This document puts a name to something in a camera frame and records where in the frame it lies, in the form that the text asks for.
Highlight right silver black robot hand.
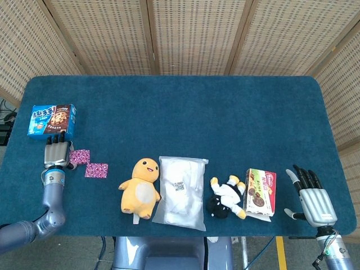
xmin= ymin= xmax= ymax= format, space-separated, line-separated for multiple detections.
xmin=283 ymin=164 xmax=338 ymax=227

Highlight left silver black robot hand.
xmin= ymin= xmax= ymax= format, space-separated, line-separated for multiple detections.
xmin=44 ymin=132 xmax=77 ymax=171

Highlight pink glitter card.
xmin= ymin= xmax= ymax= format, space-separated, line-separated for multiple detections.
xmin=69 ymin=149 xmax=91 ymax=166
xmin=84 ymin=163 xmax=109 ymax=179

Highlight blue chocolate cookie box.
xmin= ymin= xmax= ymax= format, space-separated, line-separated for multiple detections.
xmin=27 ymin=103 xmax=78 ymax=141

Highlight green red biscuit box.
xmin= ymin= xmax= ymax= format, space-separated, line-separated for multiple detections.
xmin=242 ymin=168 xmax=277 ymax=223

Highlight yellow floor tape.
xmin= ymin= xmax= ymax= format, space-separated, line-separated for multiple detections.
xmin=275 ymin=236 xmax=287 ymax=270

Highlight grey metal table leg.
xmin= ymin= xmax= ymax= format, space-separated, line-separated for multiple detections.
xmin=240 ymin=236 xmax=250 ymax=270

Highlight black white plush doll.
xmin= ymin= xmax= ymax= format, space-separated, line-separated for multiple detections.
xmin=206 ymin=174 xmax=248 ymax=220

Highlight orange plush toy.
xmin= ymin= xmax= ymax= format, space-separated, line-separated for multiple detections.
xmin=118 ymin=157 xmax=161 ymax=226

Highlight white clothes in plastic bag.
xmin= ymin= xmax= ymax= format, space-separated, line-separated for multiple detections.
xmin=151 ymin=156 xmax=209 ymax=232

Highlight grey robot torso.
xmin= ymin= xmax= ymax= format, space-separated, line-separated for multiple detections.
xmin=112 ymin=236 xmax=234 ymax=270

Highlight blue carpet table cover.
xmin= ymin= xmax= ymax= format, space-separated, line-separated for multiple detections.
xmin=0 ymin=75 xmax=357 ymax=237

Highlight woven bamboo folding screen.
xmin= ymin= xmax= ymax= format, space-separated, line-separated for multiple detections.
xmin=0 ymin=0 xmax=360 ymax=245

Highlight black equipment with cables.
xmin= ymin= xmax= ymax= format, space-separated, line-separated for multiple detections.
xmin=0 ymin=98 xmax=17 ymax=146

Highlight blue cable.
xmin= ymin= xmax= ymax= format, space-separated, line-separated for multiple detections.
xmin=247 ymin=236 xmax=276 ymax=269

